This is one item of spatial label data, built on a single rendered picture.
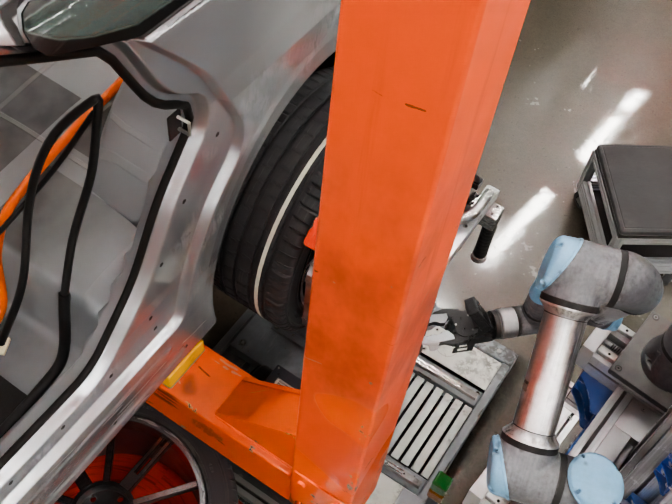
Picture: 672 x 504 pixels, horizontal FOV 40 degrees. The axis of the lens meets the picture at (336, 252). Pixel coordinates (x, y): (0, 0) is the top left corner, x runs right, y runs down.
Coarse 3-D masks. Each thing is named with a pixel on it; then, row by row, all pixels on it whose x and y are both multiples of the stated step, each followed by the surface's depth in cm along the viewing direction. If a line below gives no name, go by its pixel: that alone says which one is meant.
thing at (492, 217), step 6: (474, 192) 228; (468, 198) 227; (474, 198) 227; (468, 204) 226; (492, 204) 226; (492, 210) 225; (498, 210) 225; (486, 216) 225; (492, 216) 224; (498, 216) 225; (480, 222) 228; (486, 222) 226; (492, 222) 225; (486, 228) 228; (492, 228) 227
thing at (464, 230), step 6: (492, 186) 226; (498, 192) 225; (486, 210) 223; (480, 216) 220; (468, 222) 219; (474, 222) 219; (462, 228) 218; (468, 228) 218; (474, 228) 221; (456, 234) 216; (462, 234) 216; (468, 234) 218; (456, 240) 215; (462, 240) 216; (456, 246) 214; (456, 252) 216; (450, 258) 213
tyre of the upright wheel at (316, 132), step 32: (320, 96) 211; (288, 128) 206; (320, 128) 206; (256, 160) 205; (288, 160) 204; (320, 160) 203; (256, 192) 205; (288, 192) 203; (320, 192) 201; (256, 224) 206; (288, 224) 203; (224, 256) 214; (256, 256) 210; (288, 256) 205; (224, 288) 228; (288, 288) 211; (288, 320) 224
